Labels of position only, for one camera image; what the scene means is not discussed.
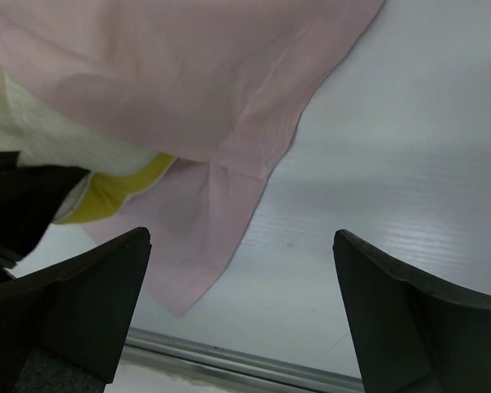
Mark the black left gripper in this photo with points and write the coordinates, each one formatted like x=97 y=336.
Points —
x=29 y=200

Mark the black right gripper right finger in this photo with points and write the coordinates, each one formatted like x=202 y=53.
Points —
x=412 y=331

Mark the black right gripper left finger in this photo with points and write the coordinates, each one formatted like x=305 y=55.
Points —
x=63 y=328

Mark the cream quilted pillow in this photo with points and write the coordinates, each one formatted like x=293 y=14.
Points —
x=117 y=170

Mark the pink printed pillowcase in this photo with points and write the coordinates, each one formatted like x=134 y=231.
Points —
x=219 y=85

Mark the aluminium front rail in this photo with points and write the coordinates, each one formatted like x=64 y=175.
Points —
x=230 y=369

